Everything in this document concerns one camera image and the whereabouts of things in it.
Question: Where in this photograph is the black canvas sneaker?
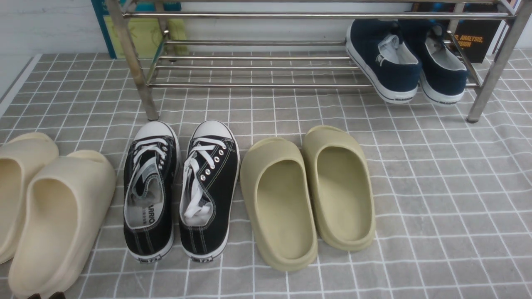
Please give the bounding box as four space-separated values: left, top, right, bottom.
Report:
123 121 181 263
179 120 241 263

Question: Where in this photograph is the silver metal shoe rack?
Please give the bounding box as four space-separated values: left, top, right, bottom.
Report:
105 0 531 123

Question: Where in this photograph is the olive green slide left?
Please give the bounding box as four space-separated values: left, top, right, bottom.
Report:
240 137 318 271

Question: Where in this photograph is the olive green slide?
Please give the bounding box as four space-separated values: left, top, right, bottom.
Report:
302 125 376 251
240 137 318 271

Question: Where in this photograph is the olive green slide right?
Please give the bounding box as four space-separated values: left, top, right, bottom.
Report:
302 125 376 251

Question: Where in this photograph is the navy sneaker left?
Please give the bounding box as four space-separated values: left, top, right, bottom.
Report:
345 19 422 104

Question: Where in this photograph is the navy sneaker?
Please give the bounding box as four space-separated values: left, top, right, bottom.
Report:
345 19 422 104
399 19 468 107

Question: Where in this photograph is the teal yellow book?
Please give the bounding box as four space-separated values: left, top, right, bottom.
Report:
91 0 187 59

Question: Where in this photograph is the navy sneaker right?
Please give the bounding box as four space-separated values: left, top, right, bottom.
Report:
399 19 468 107

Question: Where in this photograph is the grey checkered floor mat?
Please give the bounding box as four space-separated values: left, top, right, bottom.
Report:
1 49 531 299

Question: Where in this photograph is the cream slide inner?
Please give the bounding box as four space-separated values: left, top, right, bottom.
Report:
8 150 116 299

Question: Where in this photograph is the cream slide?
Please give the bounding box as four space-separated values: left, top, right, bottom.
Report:
0 132 59 263
8 150 116 299

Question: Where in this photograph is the black book orange text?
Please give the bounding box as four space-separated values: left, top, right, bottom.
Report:
412 2 512 64

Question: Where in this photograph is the cream slide outer left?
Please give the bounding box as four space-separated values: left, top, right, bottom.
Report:
0 132 59 263

